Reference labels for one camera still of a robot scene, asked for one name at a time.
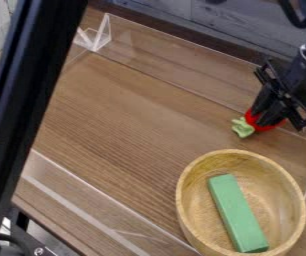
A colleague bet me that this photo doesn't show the clear acrylic corner bracket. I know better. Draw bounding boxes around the clear acrylic corner bracket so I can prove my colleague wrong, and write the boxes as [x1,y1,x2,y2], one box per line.
[73,13,111,52]

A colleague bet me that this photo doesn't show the black cable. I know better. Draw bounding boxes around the black cable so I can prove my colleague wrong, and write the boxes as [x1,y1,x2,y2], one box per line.
[0,233,33,256]

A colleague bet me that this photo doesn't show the black metal table bracket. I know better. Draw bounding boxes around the black metal table bracket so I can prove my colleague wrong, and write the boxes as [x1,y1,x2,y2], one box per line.
[7,207,57,256]

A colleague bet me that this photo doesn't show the black robot arm link foreground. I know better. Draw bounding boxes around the black robot arm link foreground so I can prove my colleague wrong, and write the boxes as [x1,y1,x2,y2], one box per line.
[0,0,89,249]

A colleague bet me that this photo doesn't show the clear acrylic table enclosure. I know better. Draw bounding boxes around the clear acrylic table enclosure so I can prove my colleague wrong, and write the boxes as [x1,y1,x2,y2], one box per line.
[13,10,306,256]

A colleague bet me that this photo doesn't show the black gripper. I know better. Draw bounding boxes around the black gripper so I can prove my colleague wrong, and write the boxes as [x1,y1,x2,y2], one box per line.
[250,45,306,131]

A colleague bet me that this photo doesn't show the green rectangular block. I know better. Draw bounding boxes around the green rectangular block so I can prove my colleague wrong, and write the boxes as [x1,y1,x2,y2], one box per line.
[206,174,269,253]

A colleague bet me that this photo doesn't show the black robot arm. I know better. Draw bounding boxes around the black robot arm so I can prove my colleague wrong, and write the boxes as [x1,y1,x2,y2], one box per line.
[244,0,306,131]

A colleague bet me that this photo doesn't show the oval wooden bowl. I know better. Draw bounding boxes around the oval wooden bowl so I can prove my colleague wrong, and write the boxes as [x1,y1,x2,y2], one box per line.
[174,149,306,256]

